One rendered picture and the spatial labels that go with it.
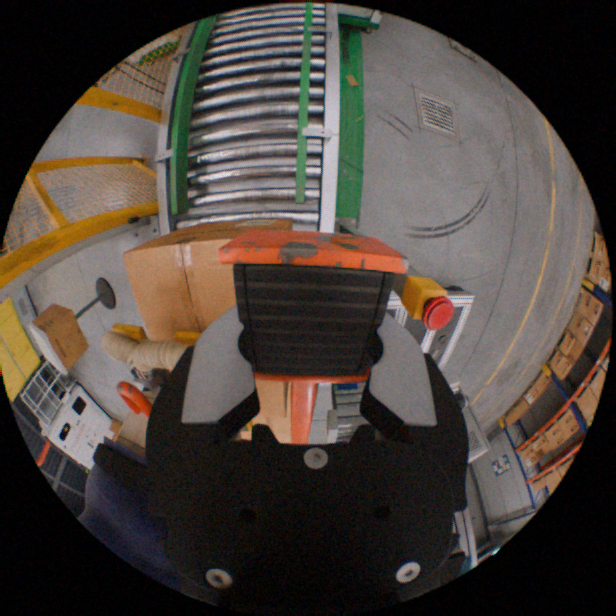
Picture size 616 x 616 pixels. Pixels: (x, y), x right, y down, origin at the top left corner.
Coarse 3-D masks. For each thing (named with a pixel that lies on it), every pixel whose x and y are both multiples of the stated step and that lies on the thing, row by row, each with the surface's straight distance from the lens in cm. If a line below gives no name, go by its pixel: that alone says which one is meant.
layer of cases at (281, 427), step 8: (288, 392) 131; (288, 400) 139; (288, 408) 148; (256, 416) 166; (288, 416) 159; (272, 424) 175; (280, 424) 174; (288, 424) 172; (280, 432) 190; (288, 432) 188; (280, 440) 210; (288, 440) 208
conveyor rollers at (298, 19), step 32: (224, 32) 132; (256, 32) 121; (288, 32) 119; (320, 32) 119; (256, 64) 101; (288, 64) 100; (320, 64) 99; (224, 96) 95; (256, 96) 91; (288, 96) 90; (320, 96) 89; (192, 128) 96; (256, 128) 82; (288, 128) 80; (192, 160) 89; (224, 160) 85; (224, 192) 81; (256, 192) 77; (288, 192) 75; (192, 224) 87
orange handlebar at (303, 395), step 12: (120, 384) 34; (300, 384) 15; (312, 384) 15; (120, 396) 36; (132, 396) 33; (144, 396) 34; (300, 396) 17; (312, 396) 17; (132, 408) 38; (144, 408) 34; (300, 408) 18; (312, 408) 19; (300, 420) 21; (300, 432) 23
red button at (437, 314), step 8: (440, 296) 38; (424, 304) 40; (432, 304) 37; (440, 304) 37; (448, 304) 38; (424, 312) 37; (432, 312) 37; (440, 312) 38; (448, 312) 39; (424, 320) 38; (432, 320) 38; (440, 320) 39; (448, 320) 41; (432, 328) 39; (440, 328) 41
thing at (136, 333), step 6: (114, 324) 49; (120, 324) 47; (126, 324) 46; (114, 330) 48; (120, 330) 46; (126, 330) 44; (132, 330) 43; (138, 330) 42; (132, 336) 44; (138, 336) 42; (144, 336) 43; (138, 342) 44; (132, 372) 49; (138, 378) 49
